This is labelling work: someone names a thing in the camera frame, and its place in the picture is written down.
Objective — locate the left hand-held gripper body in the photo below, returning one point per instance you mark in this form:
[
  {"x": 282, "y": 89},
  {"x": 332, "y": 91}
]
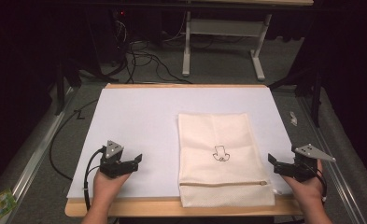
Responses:
[{"x": 117, "y": 168}]

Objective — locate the person's right hand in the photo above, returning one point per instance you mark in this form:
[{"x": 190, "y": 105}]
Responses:
[{"x": 308, "y": 188}]

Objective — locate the small clear plastic scrap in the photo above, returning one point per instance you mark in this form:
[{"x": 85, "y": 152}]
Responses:
[{"x": 293, "y": 118}]

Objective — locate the person's left hand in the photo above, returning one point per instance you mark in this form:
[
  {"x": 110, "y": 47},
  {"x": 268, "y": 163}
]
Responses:
[{"x": 108, "y": 186}]

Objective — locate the aluminium floor rail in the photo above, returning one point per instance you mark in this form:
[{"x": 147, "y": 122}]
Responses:
[
  {"x": 35, "y": 155},
  {"x": 330, "y": 168}
]

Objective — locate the cream mesh laundry bag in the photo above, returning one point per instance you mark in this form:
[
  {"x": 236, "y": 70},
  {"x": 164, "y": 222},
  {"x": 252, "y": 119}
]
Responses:
[{"x": 221, "y": 140}]

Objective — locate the black metal stand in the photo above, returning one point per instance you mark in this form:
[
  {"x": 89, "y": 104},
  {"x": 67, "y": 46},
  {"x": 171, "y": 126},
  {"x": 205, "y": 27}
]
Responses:
[
  {"x": 315, "y": 93},
  {"x": 60, "y": 90}
]

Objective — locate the white metal desk frame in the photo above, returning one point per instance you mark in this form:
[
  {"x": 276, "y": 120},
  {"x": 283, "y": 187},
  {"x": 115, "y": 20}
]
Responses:
[{"x": 224, "y": 28}]

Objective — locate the white table mat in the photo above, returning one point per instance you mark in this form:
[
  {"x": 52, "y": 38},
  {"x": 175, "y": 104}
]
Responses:
[{"x": 134, "y": 124}]

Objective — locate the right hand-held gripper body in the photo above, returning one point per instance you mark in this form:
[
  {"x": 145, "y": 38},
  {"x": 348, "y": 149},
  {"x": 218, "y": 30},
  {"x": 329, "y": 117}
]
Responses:
[{"x": 299, "y": 169}]

